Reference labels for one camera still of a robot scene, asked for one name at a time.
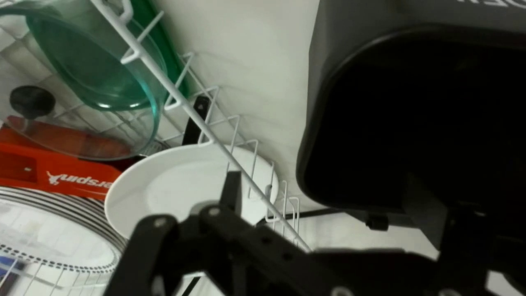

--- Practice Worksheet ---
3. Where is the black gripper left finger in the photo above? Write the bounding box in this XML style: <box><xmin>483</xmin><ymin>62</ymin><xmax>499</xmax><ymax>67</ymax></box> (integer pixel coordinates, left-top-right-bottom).
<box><xmin>103</xmin><ymin>169</ymin><xmax>314</xmax><ymax>296</ymax></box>

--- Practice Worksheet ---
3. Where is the green plastic plate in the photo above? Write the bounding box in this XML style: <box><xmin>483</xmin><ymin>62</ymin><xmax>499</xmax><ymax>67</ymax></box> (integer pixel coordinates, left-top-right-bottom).
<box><xmin>130</xmin><ymin>0</ymin><xmax>194</xmax><ymax>100</ymax></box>

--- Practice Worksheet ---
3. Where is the white wire dish rack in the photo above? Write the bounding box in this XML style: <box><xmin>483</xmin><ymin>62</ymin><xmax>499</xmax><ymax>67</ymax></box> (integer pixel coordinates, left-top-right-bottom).
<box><xmin>0</xmin><ymin>0</ymin><xmax>314</xmax><ymax>296</ymax></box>

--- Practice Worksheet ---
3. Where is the plain white plate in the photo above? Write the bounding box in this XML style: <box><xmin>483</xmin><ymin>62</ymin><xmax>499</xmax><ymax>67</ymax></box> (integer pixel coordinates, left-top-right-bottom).
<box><xmin>103</xmin><ymin>143</ymin><xmax>281</xmax><ymax>243</ymax></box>

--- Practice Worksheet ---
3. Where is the black utensil handle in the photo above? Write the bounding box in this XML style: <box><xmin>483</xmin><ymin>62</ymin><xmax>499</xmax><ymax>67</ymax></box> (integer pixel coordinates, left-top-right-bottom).
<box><xmin>182</xmin><ymin>95</ymin><xmax>212</xmax><ymax>146</ymax></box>

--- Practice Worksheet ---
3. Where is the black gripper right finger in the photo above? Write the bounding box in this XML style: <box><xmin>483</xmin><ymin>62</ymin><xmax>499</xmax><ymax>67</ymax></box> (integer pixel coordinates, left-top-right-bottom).
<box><xmin>407</xmin><ymin>179</ymin><xmax>526</xmax><ymax>296</ymax></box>

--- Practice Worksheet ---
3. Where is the red plastic tool with logo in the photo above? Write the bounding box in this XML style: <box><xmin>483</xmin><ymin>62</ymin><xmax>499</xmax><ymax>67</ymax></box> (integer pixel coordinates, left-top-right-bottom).
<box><xmin>0</xmin><ymin>128</ymin><xmax>123</xmax><ymax>202</ymax></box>

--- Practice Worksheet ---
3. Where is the translucent teal bowl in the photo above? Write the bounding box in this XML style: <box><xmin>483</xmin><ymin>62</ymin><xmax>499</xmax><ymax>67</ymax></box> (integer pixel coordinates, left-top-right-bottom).
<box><xmin>0</xmin><ymin>0</ymin><xmax>169</xmax><ymax>112</ymax></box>

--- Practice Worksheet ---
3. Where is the black landfill only bin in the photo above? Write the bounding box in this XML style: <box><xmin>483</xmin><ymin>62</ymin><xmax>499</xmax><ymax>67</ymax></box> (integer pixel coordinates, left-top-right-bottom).
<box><xmin>294</xmin><ymin>0</ymin><xmax>526</xmax><ymax>232</ymax></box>

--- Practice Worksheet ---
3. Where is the glass lid black knob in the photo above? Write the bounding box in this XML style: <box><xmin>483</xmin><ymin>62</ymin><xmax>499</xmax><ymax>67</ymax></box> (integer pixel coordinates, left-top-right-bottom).
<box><xmin>1</xmin><ymin>84</ymin><xmax>161</xmax><ymax>163</ymax></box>

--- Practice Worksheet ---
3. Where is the white plate striped rim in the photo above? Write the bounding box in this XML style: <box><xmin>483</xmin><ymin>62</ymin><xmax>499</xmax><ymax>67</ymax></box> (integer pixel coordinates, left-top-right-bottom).
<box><xmin>0</xmin><ymin>186</ymin><xmax>128</xmax><ymax>276</ymax></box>

